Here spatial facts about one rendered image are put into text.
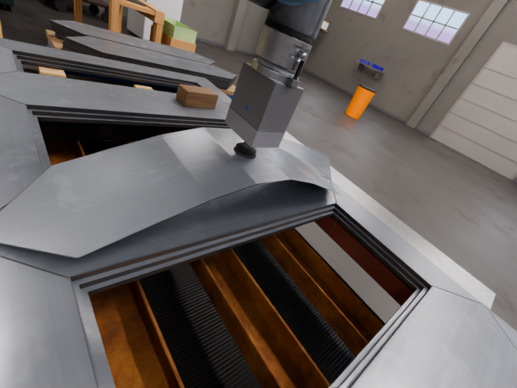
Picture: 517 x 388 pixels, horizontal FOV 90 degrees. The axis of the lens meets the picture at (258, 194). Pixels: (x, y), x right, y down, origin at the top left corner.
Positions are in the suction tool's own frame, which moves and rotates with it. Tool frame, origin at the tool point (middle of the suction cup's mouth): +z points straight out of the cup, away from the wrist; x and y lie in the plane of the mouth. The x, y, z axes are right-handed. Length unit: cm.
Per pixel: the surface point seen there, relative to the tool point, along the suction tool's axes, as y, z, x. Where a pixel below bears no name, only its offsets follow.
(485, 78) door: 202, -114, -993
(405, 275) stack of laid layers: -30.7, 10.7, -27.6
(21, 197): 3.6, 7.5, 30.9
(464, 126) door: 163, 19, -998
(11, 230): -1.6, 8.0, 32.2
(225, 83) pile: 83, 11, -51
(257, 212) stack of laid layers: -5.9, 9.0, -3.3
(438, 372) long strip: -42.2, 8.8, -9.9
